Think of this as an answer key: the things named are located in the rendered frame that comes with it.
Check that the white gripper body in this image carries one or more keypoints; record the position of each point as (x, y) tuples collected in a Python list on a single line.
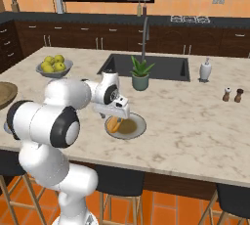
[(112, 110)]

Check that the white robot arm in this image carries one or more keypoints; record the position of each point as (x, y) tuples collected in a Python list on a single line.
[(49, 127)]

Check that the orange bun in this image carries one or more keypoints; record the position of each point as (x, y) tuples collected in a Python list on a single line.
[(113, 126)]

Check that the grey bowl with brown inside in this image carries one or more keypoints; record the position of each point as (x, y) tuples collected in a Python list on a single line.
[(133, 126)]

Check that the grey fruit bowl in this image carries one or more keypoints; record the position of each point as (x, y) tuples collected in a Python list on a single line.
[(63, 71)]

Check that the brown wooden plate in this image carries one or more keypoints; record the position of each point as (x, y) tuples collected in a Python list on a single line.
[(6, 93)]

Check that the green plant in grey pot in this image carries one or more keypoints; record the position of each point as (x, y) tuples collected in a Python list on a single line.
[(140, 80)]

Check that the green apple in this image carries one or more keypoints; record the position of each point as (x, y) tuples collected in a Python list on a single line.
[(45, 65), (59, 58), (59, 67), (49, 69), (49, 60)]

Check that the dark sink basin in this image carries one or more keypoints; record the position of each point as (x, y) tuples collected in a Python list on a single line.
[(166, 67)]

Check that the black stool with wooden legs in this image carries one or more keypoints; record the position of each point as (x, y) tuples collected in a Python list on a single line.
[(232, 199), (120, 181), (9, 167)]

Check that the grey tap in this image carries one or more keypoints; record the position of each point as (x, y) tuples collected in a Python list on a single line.
[(143, 39)]

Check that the dark wooden cupboard run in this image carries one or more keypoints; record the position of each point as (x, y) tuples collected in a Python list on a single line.
[(81, 36)]

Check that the dark wooden island front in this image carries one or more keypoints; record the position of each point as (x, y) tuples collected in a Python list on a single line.
[(175, 185)]

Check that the white soap dispenser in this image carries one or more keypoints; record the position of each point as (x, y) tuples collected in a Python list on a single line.
[(205, 70)]

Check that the pale bottle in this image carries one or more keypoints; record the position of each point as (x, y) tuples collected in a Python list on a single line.
[(139, 9)]

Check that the dark bottle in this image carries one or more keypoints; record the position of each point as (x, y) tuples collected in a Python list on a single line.
[(144, 10)]

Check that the brown shaker with white cap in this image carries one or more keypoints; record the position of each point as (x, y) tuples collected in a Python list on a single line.
[(226, 96)]

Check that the white paper towel holder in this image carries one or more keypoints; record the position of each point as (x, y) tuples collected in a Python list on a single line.
[(58, 4)]

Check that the hob with white grates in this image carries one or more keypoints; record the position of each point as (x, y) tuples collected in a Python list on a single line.
[(190, 19)]

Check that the brown shaker with dark cap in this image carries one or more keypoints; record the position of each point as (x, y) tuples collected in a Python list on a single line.
[(238, 97)]

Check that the wooden knife block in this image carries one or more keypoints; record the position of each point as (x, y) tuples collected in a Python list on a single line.
[(14, 4)]

